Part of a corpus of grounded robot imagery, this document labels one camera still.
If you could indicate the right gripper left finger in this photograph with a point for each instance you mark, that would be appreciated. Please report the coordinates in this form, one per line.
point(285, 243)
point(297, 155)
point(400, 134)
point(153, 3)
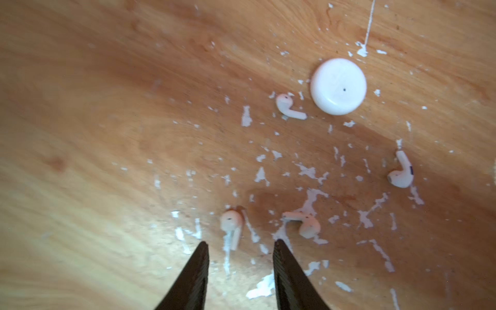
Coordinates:
point(190, 288)

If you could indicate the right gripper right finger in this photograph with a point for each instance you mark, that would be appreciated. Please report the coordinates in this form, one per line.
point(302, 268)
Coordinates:
point(292, 287)

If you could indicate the white earbud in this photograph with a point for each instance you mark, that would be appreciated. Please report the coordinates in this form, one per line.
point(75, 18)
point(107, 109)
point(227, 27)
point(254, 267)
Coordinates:
point(284, 103)
point(232, 222)
point(402, 178)
point(310, 226)

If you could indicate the white round puck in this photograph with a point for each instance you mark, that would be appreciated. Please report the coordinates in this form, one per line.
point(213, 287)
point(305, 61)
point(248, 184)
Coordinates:
point(338, 86)

